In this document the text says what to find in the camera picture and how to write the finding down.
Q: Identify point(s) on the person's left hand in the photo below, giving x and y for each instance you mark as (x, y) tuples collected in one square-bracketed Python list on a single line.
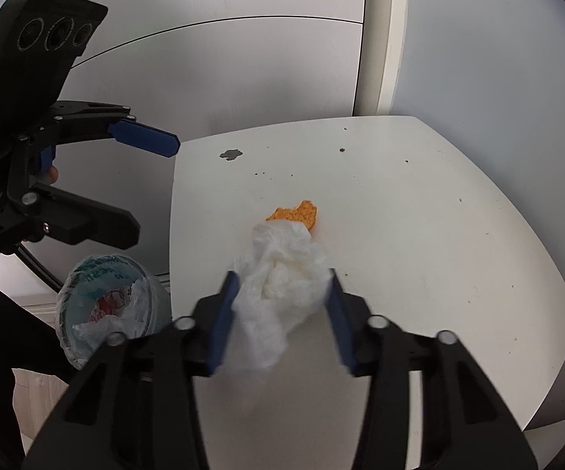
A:
[(52, 174)]

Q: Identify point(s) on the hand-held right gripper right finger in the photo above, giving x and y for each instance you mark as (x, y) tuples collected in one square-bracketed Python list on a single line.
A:
[(341, 323)]

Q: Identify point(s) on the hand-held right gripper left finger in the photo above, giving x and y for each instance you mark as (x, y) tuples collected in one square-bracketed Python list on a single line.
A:
[(224, 323)]

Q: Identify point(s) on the teal waste bin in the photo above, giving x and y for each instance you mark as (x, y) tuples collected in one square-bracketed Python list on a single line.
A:
[(86, 298)]

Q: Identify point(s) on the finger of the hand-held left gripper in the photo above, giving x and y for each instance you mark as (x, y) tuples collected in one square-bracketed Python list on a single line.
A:
[(147, 138), (96, 220)]

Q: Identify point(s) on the small grey scrap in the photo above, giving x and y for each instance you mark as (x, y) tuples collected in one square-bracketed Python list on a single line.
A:
[(231, 154)]

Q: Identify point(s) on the white tissue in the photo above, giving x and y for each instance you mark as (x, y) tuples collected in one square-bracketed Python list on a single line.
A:
[(275, 284)]

